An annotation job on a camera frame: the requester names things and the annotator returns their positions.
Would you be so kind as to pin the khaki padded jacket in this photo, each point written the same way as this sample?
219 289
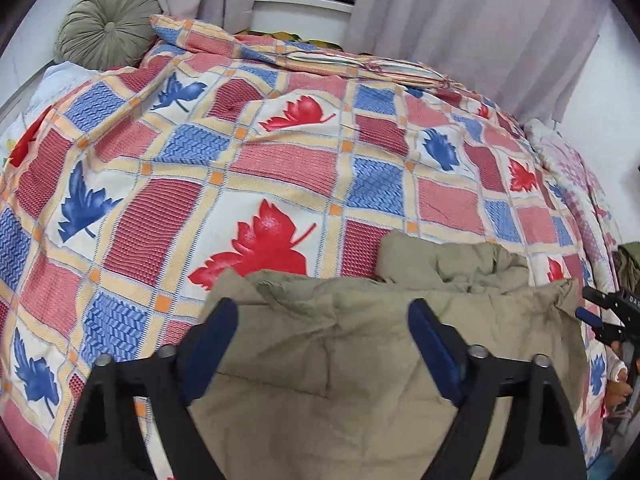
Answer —
330 350

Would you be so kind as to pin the light blue floral blanket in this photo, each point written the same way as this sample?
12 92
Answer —
55 85

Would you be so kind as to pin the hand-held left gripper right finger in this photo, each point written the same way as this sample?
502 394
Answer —
432 340

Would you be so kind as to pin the round green pleated cushion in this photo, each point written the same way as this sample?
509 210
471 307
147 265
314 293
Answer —
107 22

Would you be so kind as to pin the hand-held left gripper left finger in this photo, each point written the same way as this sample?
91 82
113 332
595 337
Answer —
212 340

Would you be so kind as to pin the white window sill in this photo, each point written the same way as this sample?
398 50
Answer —
300 15

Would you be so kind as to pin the pale printed cloth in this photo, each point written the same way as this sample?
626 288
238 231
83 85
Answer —
617 385

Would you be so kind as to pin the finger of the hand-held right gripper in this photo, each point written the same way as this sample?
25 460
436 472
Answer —
602 300
607 330

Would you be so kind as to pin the pink floral quilt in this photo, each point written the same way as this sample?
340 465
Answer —
575 180

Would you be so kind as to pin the striped folded cloth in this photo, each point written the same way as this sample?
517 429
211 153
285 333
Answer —
370 67

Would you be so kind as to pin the olive green garment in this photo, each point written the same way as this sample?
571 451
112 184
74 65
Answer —
629 265

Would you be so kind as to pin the leaf patterned checkered quilt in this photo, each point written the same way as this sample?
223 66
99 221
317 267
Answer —
200 160

